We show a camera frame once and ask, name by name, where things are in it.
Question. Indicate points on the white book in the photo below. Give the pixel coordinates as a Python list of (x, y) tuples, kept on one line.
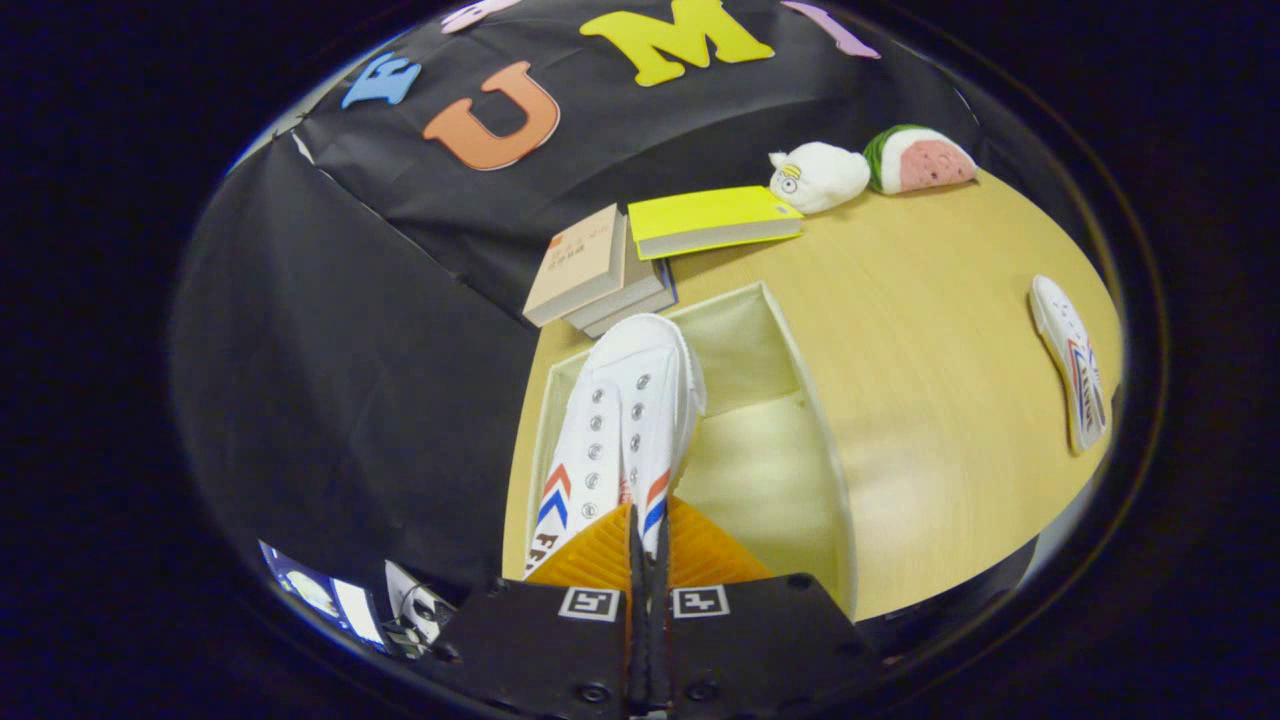
[(640, 285)]

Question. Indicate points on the watermelon slice plush toy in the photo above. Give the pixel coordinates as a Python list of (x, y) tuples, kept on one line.
[(925, 165)]

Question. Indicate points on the white plush toy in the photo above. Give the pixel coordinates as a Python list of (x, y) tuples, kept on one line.
[(825, 178)]

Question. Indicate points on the grey blue book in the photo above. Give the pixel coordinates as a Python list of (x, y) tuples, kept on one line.
[(640, 312)]

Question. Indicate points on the beige book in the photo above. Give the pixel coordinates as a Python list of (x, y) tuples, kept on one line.
[(580, 262)]

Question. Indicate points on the pale green fabric storage box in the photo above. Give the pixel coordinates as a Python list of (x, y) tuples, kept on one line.
[(760, 470)]

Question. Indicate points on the yellow book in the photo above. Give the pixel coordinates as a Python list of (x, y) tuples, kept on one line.
[(700, 212)]

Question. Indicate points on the white striped canvas shoe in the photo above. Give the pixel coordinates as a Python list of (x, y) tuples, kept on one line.
[(630, 370), (1065, 340)]

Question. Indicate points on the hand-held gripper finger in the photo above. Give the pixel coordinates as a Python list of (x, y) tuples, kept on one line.
[(637, 650), (660, 650)]

